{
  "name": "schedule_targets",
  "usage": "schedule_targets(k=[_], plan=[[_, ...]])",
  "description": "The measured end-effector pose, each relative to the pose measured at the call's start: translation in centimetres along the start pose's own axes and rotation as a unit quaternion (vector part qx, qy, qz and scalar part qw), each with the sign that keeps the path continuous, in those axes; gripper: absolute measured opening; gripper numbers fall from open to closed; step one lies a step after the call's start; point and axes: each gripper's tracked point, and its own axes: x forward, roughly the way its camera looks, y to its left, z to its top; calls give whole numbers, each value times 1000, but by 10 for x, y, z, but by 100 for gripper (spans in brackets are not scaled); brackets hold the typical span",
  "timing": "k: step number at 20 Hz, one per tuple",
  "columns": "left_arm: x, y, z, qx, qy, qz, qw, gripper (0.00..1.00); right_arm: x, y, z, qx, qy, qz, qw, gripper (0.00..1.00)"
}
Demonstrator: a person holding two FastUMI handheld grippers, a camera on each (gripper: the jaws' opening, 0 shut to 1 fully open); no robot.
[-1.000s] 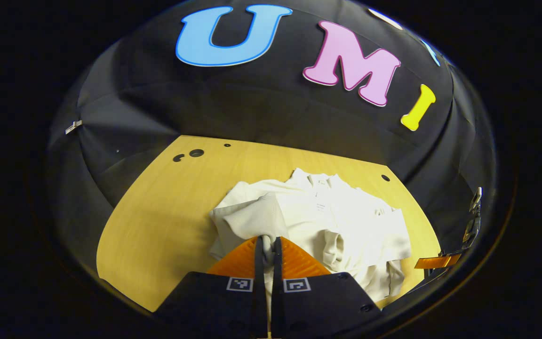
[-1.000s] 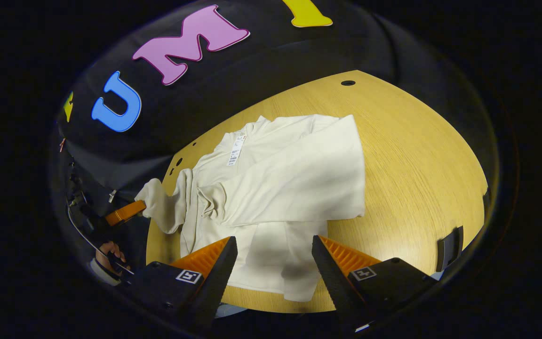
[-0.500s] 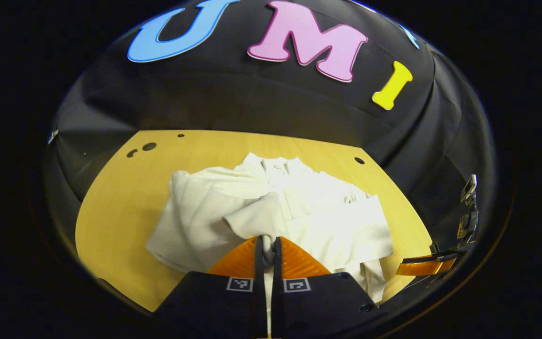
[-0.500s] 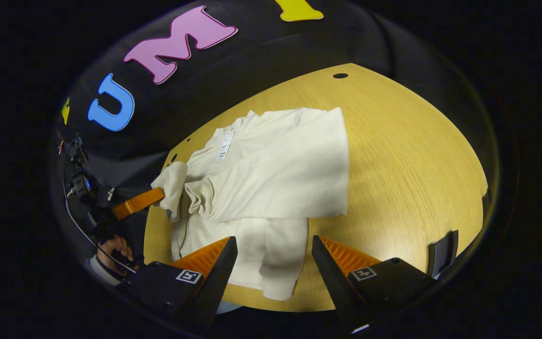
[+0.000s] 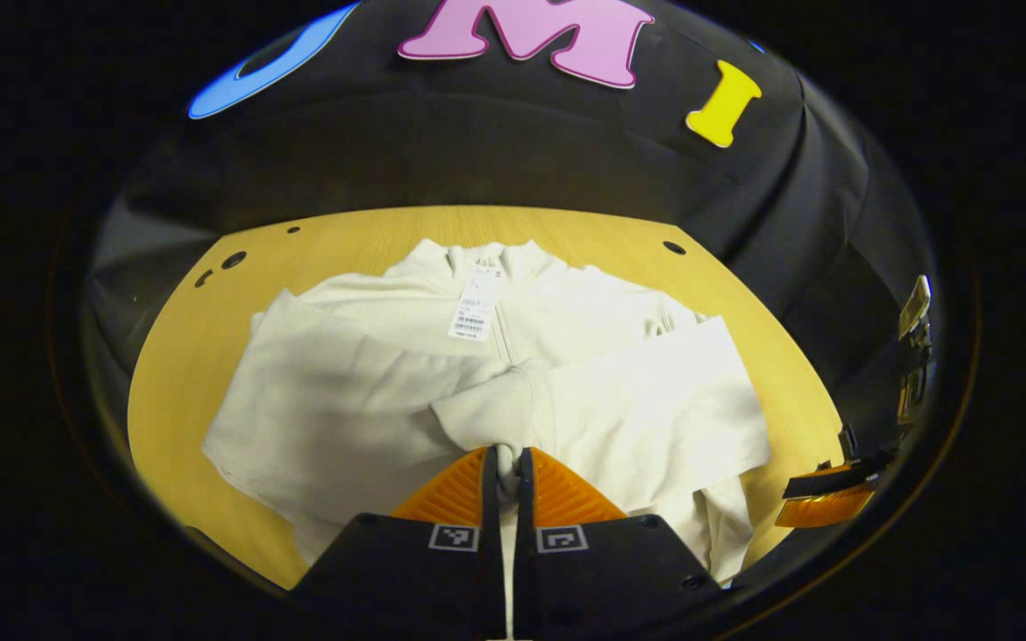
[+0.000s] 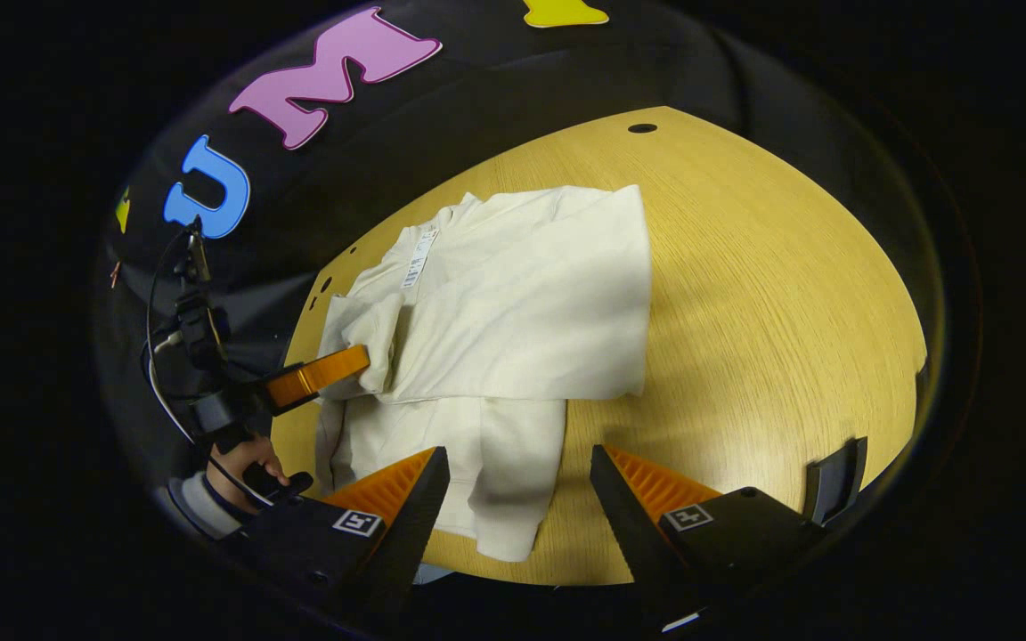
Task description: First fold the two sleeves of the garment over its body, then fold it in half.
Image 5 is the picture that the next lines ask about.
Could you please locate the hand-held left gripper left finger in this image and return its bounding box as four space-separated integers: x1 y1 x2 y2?
289 445 508 641

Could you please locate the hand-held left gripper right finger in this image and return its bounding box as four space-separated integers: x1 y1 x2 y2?
513 445 729 641

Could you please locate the cream zip-up sweater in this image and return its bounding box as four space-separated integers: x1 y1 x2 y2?
201 238 772 588

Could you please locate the white paper hang tag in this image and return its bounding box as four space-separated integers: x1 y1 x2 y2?
447 267 505 343

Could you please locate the black backdrop cloth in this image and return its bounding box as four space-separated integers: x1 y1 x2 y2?
81 0 941 446

